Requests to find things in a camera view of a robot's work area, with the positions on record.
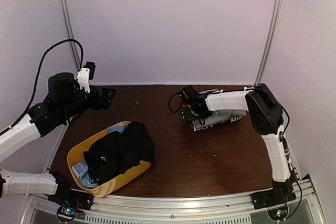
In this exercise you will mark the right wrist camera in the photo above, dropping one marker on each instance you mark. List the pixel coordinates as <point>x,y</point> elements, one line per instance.
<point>188,94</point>

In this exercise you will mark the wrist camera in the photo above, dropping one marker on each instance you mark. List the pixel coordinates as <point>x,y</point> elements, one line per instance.
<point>84,75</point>
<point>188,94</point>

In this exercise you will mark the aluminium frame post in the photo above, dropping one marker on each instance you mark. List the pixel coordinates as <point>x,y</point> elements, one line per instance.
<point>276,10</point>
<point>69,33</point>

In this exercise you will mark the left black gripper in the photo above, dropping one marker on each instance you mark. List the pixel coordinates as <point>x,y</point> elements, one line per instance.
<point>105,102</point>

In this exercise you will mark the right aluminium frame post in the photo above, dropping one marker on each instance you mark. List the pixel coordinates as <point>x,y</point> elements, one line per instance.
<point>276,10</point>

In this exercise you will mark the light blue shirt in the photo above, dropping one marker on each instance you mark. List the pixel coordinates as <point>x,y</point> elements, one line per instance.
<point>80,169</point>

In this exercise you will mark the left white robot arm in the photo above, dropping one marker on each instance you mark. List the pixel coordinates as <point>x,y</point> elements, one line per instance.
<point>68,96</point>

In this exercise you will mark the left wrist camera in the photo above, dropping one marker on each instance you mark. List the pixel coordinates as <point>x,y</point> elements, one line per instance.
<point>84,75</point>

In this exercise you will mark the yellow plastic basket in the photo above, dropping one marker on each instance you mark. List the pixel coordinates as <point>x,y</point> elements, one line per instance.
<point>75,155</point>

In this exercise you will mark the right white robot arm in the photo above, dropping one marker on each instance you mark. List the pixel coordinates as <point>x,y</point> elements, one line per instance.
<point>266,115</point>

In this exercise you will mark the grey shirt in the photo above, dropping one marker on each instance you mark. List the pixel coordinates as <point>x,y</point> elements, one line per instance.
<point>224,104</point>

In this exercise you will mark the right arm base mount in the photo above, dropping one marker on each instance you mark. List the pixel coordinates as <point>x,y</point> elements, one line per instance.
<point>275,200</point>

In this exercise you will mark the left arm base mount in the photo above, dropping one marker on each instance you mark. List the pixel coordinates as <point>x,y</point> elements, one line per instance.
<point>70,202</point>

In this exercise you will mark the front aluminium rail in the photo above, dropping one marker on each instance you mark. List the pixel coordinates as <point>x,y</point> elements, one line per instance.
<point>232,208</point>

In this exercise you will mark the black printed folded shirt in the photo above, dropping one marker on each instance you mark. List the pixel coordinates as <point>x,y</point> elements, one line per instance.
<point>203,124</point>

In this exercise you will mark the black long sleeve shirt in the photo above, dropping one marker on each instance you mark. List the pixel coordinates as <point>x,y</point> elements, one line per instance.
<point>116,152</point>

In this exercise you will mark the left aluminium frame post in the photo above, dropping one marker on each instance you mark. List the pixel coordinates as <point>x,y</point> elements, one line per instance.
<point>69,33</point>

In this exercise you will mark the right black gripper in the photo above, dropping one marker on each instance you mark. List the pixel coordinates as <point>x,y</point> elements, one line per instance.
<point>189,116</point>

